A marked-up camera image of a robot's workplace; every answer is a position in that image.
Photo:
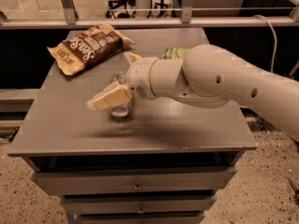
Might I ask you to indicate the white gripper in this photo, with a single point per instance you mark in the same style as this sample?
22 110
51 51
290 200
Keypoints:
139 77

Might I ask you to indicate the orange soda can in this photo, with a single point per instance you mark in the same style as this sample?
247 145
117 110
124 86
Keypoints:
121 111

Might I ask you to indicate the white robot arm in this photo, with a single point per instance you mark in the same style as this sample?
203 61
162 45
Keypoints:
209 77

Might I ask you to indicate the green chip bag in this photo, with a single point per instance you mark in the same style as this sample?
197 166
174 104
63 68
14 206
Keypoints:
175 53

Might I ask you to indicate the brown chip bag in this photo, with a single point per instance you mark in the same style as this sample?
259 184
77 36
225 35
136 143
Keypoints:
89 48

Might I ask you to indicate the grey metal railing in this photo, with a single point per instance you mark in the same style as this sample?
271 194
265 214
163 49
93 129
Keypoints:
75 14

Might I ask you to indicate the black office chair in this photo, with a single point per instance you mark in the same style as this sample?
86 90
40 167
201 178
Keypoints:
117 9

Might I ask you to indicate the grey drawer cabinet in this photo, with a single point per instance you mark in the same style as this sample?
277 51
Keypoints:
163 164

